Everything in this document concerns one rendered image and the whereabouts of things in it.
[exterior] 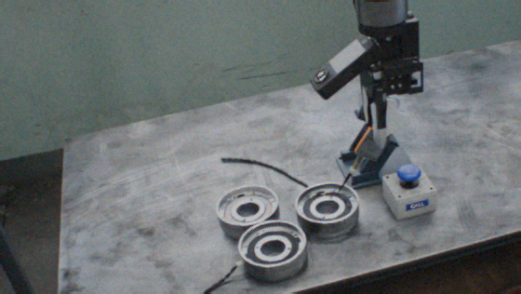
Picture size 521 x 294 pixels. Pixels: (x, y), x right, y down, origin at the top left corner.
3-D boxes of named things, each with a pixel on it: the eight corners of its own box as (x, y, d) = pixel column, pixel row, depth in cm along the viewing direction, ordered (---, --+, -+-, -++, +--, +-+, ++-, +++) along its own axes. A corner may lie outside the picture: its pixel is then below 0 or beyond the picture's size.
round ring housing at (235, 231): (213, 214, 119) (208, 195, 116) (269, 196, 121) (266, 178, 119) (230, 251, 111) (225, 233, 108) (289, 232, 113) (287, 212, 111)
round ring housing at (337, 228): (368, 232, 111) (367, 213, 109) (306, 247, 109) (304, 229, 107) (349, 194, 119) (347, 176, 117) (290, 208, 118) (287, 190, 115)
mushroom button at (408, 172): (402, 202, 112) (402, 178, 109) (394, 188, 116) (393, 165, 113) (424, 196, 113) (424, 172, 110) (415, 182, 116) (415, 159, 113)
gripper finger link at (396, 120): (415, 150, 107) (412, 96, 103) (380, 157, 107) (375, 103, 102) (408, 140, 110) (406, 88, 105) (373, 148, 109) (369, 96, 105)
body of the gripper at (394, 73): (424, 97, 103) (423, 23, 95) (369, 107, 102) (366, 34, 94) (407, 74, 109) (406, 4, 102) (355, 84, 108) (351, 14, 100)
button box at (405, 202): (397, 221, 112) (396, 198, 109) (382, 196, 118) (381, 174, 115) (442, 209, 114) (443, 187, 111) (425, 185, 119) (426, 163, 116)
